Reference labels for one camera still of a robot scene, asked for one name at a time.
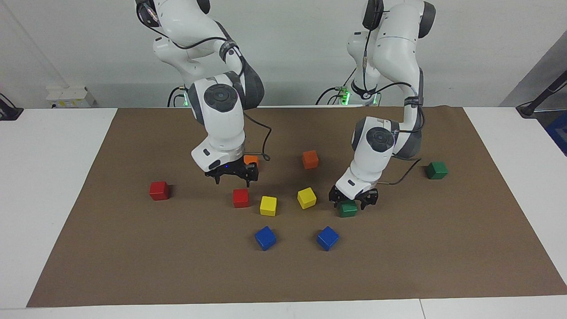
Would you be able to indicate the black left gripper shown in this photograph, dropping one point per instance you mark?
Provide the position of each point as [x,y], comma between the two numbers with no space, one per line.
[370,193]

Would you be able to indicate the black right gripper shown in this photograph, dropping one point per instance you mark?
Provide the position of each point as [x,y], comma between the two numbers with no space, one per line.
[232,169]

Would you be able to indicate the green wooden cube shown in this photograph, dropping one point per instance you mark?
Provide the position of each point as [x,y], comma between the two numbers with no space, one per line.
[437,170]
[348,210]

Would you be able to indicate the red wooden cube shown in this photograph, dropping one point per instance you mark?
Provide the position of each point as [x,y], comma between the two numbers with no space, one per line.
[240,198]
[159,190]

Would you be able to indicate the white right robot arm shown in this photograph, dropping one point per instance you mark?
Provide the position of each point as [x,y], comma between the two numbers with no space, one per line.
[221,124]

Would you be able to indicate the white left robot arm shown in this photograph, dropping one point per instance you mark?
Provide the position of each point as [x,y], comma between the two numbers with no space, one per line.
[376,155]

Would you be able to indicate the orange wooden cube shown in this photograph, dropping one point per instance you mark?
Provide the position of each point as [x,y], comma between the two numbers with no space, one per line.
[250,158]
[310,159]

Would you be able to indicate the yellow wooden cube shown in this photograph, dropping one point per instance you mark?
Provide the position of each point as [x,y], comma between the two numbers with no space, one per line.
[306,197]
[268,206]

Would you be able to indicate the blue wooden cube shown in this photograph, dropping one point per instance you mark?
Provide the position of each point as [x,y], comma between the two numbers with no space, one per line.
[265,238]
[328,238]

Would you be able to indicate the brown paper table mat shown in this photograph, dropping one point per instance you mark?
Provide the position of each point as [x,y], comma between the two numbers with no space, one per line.
[133,257]

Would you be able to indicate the white power box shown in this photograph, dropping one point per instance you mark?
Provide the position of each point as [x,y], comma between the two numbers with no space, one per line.
[71,95]

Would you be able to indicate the black stand pole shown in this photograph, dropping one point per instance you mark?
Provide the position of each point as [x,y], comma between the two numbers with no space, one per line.
[527,108]

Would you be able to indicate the blue object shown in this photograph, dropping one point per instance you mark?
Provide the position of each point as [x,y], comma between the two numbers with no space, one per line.
[559,128]

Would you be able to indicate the black clamp mount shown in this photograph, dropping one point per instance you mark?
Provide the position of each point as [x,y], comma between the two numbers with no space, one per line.
[9,113]

